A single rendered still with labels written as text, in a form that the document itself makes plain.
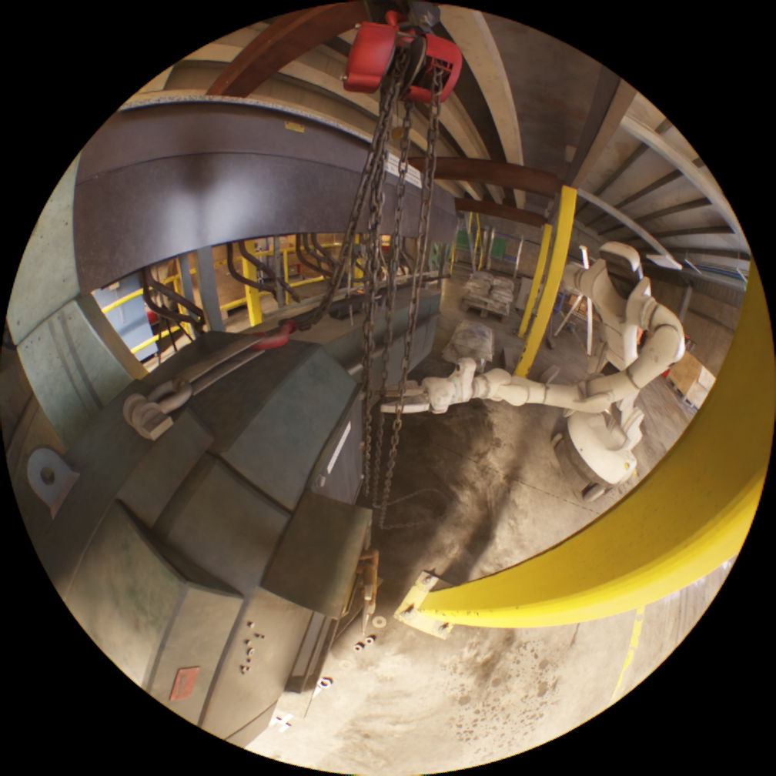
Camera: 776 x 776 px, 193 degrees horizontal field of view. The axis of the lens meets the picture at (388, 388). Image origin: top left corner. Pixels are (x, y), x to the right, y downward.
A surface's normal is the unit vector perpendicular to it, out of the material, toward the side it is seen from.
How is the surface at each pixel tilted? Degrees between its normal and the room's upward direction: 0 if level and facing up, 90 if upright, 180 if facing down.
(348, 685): 0
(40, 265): 90
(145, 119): 78
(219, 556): 45
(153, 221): 90
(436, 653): 0
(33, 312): 90
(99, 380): 90
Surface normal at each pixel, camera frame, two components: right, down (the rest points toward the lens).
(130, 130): 0.84, 0.20
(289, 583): 0.07, -0.80
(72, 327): 0.85, 0.37
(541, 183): -0.53, 0.48
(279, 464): 0.74, -0.43
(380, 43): 0.24, 0.83
